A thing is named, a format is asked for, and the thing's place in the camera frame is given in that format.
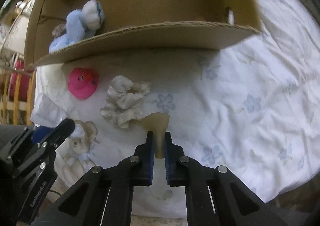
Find magenta suitcase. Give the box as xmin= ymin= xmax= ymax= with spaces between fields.
xmin=8 ymin=59 xmax=34 ymax=101

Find grey pink scrunchie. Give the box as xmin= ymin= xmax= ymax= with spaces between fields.
xmin=52 ymin=24 xmax=66 ymax=39

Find white floral bed sheet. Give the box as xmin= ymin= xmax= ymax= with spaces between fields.
xmin=36 ymin=0 xmax=319 ymax=218

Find pink plush duck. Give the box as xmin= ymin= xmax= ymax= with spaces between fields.
xmin=67 ymin=68 xmax=99 ymax=100

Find tan soft piece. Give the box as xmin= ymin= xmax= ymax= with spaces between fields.
xmin=140 ymin=113 xmax=170 ymax=159

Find beige satin scrunchie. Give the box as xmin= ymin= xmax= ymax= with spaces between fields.
xmin=100 ymin=75 xmax=151 ymax=129

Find wooden chair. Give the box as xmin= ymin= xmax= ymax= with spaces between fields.
xmin=1 ymin=65 xmax=36 ymax=126

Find brown cardboard box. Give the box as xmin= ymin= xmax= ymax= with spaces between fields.
xmin=24 ymin=0 xmax=261 ymax=68

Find light blue plush toy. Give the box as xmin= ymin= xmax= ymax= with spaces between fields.
xmin=49 ymin=0 xmax=105 ymax=54

